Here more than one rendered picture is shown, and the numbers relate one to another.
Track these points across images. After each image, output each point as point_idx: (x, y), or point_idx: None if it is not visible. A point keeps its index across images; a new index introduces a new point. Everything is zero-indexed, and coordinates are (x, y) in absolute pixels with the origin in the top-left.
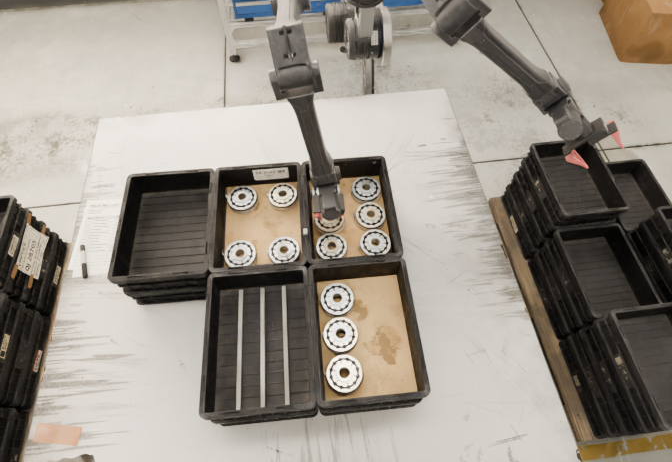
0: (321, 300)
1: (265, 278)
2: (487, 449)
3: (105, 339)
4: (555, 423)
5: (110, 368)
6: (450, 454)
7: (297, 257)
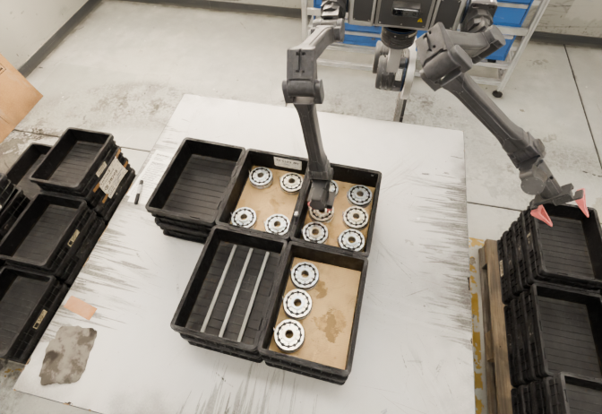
0: (292, 271)
1: (254, 241)
2: None
3: (133, 252)
4: None
5: (129, 273)
6: None
7: (286, 233)
